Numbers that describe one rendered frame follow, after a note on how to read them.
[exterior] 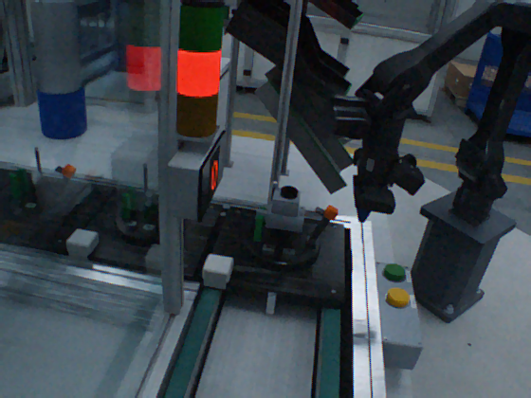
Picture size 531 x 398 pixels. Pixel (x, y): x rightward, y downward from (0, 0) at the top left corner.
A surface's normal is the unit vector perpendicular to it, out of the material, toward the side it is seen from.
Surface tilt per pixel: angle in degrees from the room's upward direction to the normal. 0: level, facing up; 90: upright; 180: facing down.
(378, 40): 90
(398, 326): 0
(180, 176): 90
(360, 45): 90
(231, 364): 0
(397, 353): 90
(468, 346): 0
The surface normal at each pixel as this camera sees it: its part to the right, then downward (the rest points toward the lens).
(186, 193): -0.14, 0.49
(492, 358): 0.10, -0.86
